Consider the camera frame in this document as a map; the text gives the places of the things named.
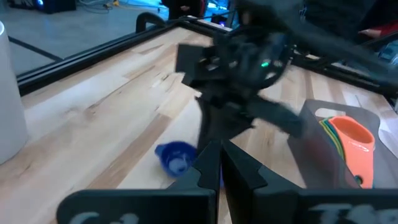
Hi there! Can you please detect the person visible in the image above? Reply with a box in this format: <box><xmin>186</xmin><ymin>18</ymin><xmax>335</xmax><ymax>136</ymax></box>
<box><xmin>303</xmin><ymin>0</ymin><xmax>398</xmax><ymax>40</ymax></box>
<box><xmin>160</xmin><ymin>0</ymin><xmax>206</xmax><ymax>20</ymax></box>

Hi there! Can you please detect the teal measuring cup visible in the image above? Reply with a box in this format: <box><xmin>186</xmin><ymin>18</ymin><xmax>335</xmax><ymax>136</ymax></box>
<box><xmin>325</xmin><ymin>117</ymin><xmax>346</xmax><ymax>161</ymax></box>

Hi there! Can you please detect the green measuring cup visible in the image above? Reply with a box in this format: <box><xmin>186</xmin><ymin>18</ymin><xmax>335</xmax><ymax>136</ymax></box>
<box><xmin>321</xmin><ymin>118</ymin><xmax>344</xmax><ymax>160</ymax></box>

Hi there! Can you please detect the orange measuring cup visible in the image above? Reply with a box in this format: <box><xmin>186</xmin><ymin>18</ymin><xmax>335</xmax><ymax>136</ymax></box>
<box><xmin>327</xmin><ymin>115</ymin><xmax>376</xmax><ymax>190</ymax></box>

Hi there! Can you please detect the white plant pot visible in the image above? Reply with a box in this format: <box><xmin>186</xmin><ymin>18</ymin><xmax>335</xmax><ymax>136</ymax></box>
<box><xmin>0</xmin><ymin>20</ymin><xmax>29</xmax><ymax>166</ymax></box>

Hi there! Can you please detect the black aluminium table frame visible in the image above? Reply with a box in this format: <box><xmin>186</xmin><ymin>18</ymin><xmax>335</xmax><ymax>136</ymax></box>
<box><xmin>16</xmin><ymin>11</ymin><xmax>398</xmax><ymax>98</ymax></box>

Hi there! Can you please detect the black computer case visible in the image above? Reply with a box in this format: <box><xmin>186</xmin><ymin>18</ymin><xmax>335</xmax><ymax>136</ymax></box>
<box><xmin>7</xmin><ymin>0</ymin><xmax>77</xmax><ymax>15</ymax></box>

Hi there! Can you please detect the small dark blue measuring cup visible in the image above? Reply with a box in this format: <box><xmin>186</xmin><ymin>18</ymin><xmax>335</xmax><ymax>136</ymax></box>
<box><xmin>154</xmin><ymin>141</ymin><xmax>198</xmax><ymax>179</ymax></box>

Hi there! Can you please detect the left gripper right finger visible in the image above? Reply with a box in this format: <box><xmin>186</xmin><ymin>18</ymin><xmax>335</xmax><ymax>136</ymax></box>
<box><xmin>221</xmin><ymin>139</ymin><xmax>398</xmax><ymax>224</ymax></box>

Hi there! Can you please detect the yellow measuring cup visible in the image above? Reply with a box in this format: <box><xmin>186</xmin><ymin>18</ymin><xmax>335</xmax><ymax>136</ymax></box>
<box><xmin>318</xmin><ymin>118</ymin><xmax>341</xmax><ymax>157</ymax></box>

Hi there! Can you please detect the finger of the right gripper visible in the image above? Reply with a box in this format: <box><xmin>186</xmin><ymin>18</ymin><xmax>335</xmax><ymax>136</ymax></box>
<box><xmin>197</xmin><ymin>97</ymin><xmax>253</xmax><ymax>154</ymax></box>
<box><xmin>248</xmin><ymin>98</ymin><xmax>305</xmax><ymax>138</ymax></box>

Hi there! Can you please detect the grey translucent plastic basket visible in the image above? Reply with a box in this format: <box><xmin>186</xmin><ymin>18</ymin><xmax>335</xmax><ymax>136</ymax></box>
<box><xmin>287</xmin><ymin>98</ymin><xmax>398</xmax><ymax>190</ymax></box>

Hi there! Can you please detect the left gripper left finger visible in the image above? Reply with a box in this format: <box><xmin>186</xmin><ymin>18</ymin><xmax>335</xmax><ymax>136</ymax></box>
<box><xmin>56</xmin><ymin>139</ymin><xmax>223</xmax><ymax>224</ymax></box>

